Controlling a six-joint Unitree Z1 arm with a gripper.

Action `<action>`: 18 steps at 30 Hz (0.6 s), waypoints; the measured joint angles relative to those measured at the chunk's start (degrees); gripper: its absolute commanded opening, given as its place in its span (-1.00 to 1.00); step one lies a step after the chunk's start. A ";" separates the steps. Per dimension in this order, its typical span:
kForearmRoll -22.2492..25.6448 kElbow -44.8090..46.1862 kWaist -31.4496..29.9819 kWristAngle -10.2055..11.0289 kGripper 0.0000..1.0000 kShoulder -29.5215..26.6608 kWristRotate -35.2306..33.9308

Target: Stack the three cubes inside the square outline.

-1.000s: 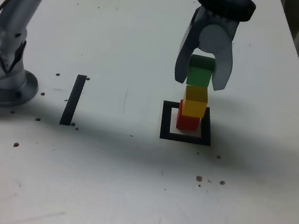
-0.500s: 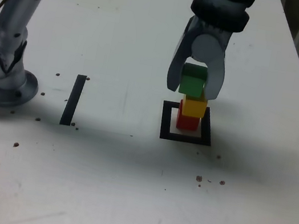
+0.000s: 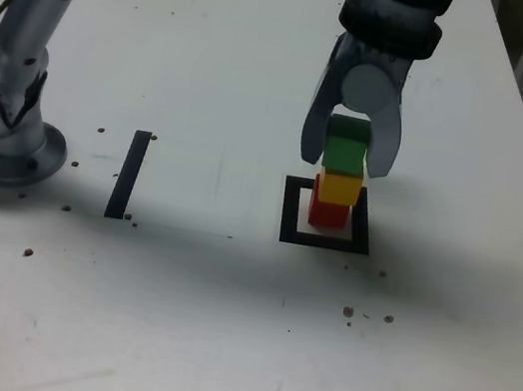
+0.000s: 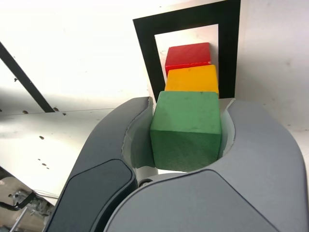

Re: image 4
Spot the green cube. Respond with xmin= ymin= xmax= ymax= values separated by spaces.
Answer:
xmin=149 ymin=90 xmax=223 ymax=173

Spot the black tape strip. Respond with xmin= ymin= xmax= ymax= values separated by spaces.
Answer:
xmin=0 ymin=41 xmax=56 ymax=113

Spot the yellow cube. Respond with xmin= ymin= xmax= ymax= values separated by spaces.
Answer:
xmin=164 ymin=64 xmax=220 ymax=99

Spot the black tape square outline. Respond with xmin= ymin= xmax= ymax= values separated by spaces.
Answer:
xmin=132 ymin=0 xmax=241 ymax=99

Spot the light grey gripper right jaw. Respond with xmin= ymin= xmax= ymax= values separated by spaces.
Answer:
xmin=103 ymin=98 xmax=304 ymax=232

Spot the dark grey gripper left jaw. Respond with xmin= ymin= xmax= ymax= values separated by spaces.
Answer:
xmin=45 ymin=96 xmax=159 ymax=232

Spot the red cube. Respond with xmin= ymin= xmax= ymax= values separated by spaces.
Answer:
xmin=165 ymin=42 xmax=212 ymax=75

